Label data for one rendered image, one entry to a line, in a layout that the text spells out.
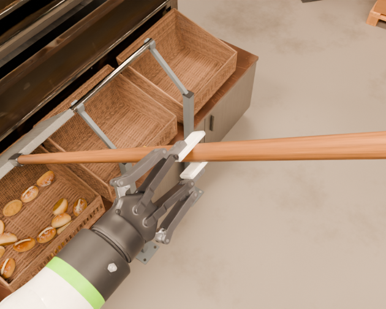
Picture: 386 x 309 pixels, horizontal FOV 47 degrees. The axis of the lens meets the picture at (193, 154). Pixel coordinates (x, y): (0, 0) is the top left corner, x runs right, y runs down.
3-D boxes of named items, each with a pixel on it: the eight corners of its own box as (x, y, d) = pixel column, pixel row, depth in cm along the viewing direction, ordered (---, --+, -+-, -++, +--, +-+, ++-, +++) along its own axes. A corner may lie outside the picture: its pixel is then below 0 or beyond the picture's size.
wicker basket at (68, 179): (-49, 240, 213) (-77, 213, 190) (41, 162, 239) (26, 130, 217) (19, 301, 196) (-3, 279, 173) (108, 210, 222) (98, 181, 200)
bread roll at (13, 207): (26, 207, 219) (24, 205, 224) (18, 197, 217) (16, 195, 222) (8, 220, 216) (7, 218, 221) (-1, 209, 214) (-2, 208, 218)
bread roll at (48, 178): (51, 167, 228) (58, 175, 228) (49, 171, 234) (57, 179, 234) (35, 180, 223) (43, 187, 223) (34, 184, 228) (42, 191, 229)
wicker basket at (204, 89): (119, 92, 270) (113, 57, 247) (174, 41, 297) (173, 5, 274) (185, 127, 253) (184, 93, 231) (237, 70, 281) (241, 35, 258)
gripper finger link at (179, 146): (163, 166, 70) (152, 151, 69) (182, 145, 72) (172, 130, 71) (168, 165, 69) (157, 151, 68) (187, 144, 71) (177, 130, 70)
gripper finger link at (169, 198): (144, 220, 64) (148, 228, 65) (195, 178, 71) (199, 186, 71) (130, 218, 68) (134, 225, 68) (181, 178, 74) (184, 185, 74)
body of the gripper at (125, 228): (78, 224, 64) (121, 180, 69) (113, 263, 68) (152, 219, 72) (102, 230, 58) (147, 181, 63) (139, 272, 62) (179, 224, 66)
